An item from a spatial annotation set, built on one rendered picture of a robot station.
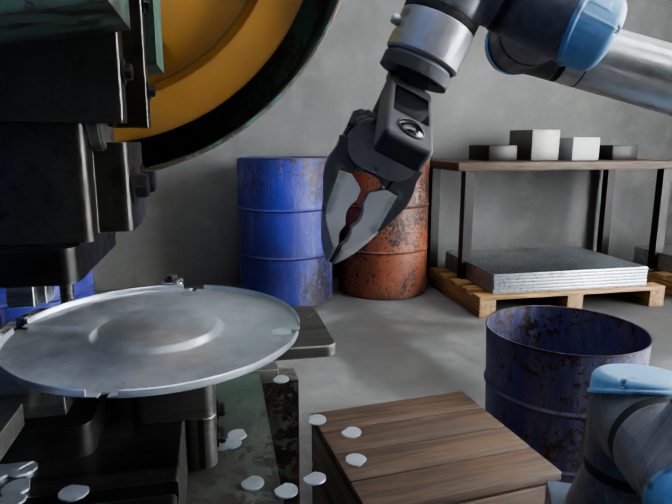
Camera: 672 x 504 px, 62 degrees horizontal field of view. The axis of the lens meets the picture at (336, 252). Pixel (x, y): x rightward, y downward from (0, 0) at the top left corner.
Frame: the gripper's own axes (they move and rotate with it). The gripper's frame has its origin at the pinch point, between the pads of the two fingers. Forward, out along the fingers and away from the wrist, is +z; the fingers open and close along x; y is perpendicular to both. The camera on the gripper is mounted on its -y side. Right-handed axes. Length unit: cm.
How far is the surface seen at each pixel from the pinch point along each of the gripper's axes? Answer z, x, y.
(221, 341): 12.4, 6.9, -1.7
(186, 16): -19, 30, 39
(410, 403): 37, -44, 69
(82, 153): 0.1, 23.9, -5.5
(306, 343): 9.2, -0.8, -2.3
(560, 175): -70, -195, 359
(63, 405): 21.6, 17.7, -6.2
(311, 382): 78, -42, 162
